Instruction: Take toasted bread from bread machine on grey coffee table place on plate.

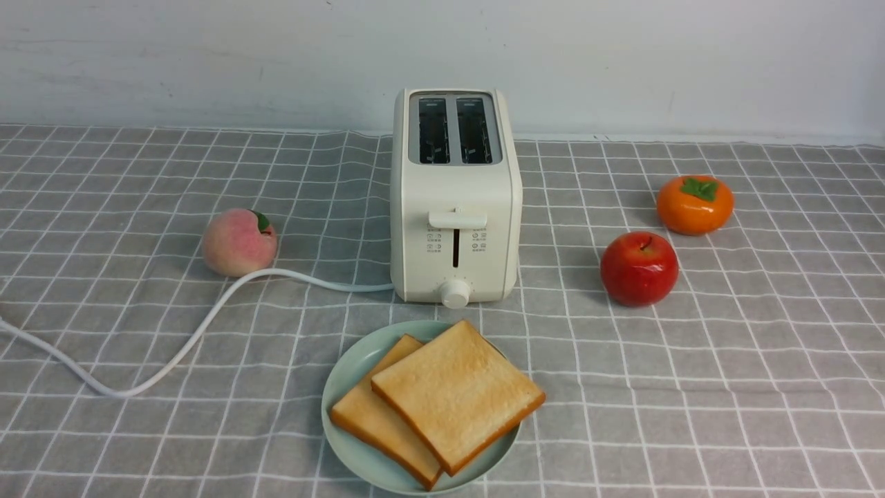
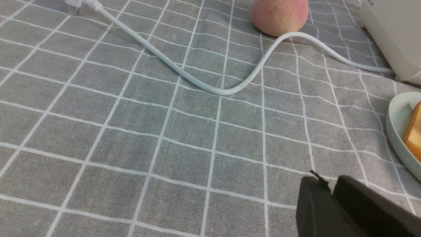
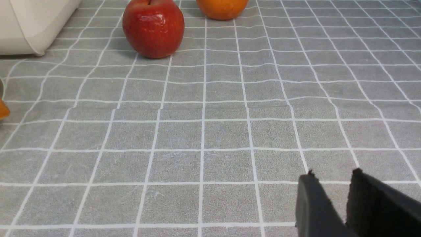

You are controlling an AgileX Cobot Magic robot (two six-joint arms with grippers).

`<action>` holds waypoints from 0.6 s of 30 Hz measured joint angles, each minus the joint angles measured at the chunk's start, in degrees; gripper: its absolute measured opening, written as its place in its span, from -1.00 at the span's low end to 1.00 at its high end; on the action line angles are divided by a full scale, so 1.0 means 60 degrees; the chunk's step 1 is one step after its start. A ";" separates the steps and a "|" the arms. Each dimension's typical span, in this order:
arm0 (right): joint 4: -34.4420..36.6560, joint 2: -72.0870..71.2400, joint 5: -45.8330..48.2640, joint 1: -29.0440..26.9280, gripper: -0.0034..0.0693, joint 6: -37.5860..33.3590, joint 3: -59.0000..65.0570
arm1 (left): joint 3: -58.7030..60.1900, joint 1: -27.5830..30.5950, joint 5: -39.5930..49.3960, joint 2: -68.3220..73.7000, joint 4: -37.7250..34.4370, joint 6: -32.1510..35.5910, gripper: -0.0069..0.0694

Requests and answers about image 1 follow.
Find toasted bread slice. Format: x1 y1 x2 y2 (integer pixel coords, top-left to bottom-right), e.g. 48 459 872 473
330 335 443 491
371 320 546 476

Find grey checked tablecloth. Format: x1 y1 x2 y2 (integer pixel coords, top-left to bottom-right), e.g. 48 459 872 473
1 124 884 497

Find red apple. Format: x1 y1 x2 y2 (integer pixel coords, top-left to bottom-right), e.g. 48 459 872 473
600 231 680 308

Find white power cable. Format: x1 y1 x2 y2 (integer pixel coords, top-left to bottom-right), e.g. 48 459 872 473
0 267 395 398

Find pink peach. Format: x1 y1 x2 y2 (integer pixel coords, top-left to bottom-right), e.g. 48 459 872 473
201 208 278 278

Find white toaster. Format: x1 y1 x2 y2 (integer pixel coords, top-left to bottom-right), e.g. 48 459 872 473
389 89 523 309

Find light green plate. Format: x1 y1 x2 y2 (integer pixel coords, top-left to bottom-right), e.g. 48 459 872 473
322 320 523 497

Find orange persimmon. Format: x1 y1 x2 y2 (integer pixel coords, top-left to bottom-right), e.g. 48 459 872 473
655 174 734 236

